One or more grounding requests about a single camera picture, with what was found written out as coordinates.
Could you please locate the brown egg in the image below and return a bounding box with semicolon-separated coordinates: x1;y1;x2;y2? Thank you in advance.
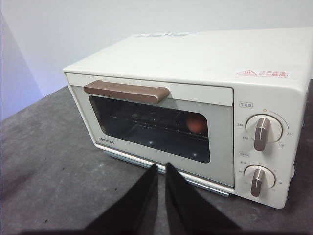
186;115;207;134

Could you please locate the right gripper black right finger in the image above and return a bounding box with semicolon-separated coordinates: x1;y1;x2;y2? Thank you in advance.
164;162;243;235

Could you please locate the oven door with beige handle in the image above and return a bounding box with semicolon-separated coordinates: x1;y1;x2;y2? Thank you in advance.
64;72;236;190

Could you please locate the cream Toshiba toaster oven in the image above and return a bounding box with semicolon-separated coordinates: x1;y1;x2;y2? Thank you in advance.
62;24;313;210

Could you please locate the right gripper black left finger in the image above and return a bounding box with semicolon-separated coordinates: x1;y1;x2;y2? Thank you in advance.
80;164;159;235

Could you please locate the oven timer knob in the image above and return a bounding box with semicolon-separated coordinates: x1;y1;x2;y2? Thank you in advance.
244;164;277;198

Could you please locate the oven temperature knob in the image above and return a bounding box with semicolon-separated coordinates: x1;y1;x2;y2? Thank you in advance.
245;114;285;152

